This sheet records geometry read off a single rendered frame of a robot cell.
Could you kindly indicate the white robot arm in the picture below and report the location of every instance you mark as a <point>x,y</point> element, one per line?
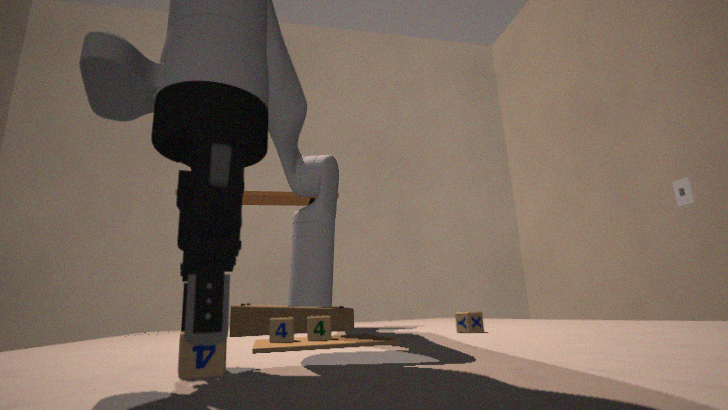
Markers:
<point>224,41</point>

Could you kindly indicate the tan rectangular mat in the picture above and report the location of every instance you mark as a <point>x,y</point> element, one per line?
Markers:
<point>339,341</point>

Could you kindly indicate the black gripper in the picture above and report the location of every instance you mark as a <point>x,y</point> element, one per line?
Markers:
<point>217,113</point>

